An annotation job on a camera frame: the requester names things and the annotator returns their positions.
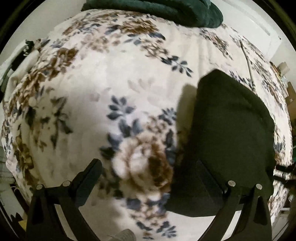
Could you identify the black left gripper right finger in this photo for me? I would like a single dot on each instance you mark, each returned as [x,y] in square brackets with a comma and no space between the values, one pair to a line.
[238,188]

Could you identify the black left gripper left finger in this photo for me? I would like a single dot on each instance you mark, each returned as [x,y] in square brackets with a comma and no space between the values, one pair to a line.
[43,221]

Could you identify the black striped small garment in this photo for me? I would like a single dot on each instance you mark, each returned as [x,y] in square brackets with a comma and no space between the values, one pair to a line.
[231,139]

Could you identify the white and black clothes pile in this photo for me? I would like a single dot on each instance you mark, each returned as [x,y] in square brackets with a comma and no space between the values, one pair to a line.
[21,61]

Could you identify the floral fleece bed blanket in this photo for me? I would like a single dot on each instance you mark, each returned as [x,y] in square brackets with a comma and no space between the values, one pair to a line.
[120,86]

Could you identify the cluttered bedside items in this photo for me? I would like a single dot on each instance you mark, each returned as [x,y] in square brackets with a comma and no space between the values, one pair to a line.
[288,90]

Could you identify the white headboard panel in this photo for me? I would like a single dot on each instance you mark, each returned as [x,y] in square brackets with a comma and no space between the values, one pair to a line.
[251,25]

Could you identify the dark green folded quilt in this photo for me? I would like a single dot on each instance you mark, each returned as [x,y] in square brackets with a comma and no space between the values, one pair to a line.
[189,13]

